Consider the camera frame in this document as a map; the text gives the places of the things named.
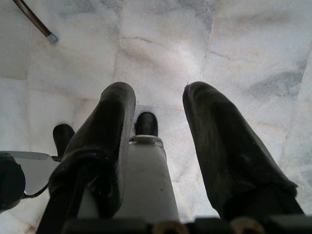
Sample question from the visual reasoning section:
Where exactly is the silver robot right leg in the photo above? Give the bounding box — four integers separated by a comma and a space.
77, 135, 180, 222

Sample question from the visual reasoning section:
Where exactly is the brown chair leg grey cap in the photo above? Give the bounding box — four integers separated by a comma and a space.
12, 0, 59, 45

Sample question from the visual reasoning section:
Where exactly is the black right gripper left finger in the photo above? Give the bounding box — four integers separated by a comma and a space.
36, 81, 137, 234

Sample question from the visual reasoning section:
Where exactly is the black robot right foot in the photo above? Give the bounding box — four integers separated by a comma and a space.
133, 112, 160, 137

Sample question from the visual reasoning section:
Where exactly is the black robot foot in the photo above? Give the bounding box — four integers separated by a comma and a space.
133, 112, 160, 137
53, 124, 75, 158

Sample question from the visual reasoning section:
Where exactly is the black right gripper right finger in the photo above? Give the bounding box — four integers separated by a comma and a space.
182, 81, 305, 221

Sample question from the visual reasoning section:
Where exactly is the black robot left foot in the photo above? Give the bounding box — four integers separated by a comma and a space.
53, 124, 75, 158

